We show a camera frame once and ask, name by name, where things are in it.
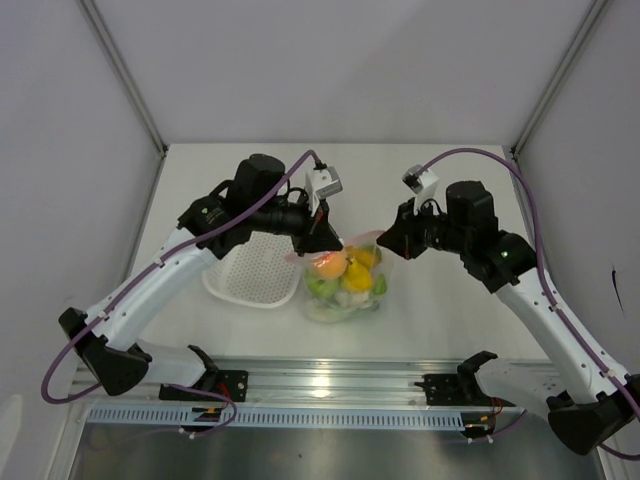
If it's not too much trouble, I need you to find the right aluminium frame post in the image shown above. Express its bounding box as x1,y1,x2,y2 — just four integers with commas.
509,0,614,164

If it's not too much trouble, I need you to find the aluminium frame post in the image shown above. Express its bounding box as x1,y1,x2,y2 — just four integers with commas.
509,0,614,164
76,0,168,157

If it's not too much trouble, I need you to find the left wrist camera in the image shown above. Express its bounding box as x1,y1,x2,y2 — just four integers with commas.
304,166,343,216

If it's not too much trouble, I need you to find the green apple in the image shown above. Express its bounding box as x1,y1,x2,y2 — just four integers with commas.
305,276,340,300

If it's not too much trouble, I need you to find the orange fruit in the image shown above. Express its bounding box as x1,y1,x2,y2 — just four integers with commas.
310,251,349,280

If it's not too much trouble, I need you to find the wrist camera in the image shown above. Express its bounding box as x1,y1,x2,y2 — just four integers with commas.
304,166,343,216
402,165,439,215

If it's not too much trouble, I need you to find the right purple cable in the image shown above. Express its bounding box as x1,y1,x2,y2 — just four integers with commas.
417,147,640,460

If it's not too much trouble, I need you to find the white slotted cable duct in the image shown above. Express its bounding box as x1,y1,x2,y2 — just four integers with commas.
87,405,469,430

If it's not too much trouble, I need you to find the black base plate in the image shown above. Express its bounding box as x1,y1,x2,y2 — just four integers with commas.
414,373,499,407
159,370,249,402

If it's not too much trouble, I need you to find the white perforated plastic basket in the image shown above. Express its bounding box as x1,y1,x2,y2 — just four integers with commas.
201,232,300,309

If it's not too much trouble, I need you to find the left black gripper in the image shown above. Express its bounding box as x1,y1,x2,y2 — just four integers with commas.
250,191,343,256

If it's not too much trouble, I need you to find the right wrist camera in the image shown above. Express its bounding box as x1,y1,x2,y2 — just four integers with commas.
402,165,439,215

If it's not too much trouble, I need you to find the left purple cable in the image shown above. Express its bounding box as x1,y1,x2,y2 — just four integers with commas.
40,148,324,404

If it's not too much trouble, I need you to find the aluminium mounting rail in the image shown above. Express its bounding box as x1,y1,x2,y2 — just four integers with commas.
69,355,559,412

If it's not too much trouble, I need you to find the yellow mango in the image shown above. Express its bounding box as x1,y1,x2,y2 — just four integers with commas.
348,245,382,270

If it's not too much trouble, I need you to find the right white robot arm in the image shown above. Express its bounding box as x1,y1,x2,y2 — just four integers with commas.
377,178,639,455

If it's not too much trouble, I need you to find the left aluminium frame post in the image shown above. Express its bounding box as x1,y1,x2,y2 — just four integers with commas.
76,0,168,157

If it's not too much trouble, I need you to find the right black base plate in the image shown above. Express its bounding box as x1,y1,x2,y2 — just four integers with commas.
414,373,499,407

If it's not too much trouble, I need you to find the clear zip top bag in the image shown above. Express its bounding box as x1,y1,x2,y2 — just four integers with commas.
285,230,393,324

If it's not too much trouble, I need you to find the purple cable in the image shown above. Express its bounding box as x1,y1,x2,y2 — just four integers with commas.
417,147,640,460
40,148,324,404

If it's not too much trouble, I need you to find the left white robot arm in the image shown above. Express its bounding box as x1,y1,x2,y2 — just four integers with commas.
59,151,343,401

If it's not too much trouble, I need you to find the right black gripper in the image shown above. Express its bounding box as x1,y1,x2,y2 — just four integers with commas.
377,196,470,261

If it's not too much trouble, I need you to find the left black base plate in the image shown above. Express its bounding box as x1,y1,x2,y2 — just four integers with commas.
159,370,249,402

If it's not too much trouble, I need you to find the green lettuce head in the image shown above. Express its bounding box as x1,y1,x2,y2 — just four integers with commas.
306,275,388,323

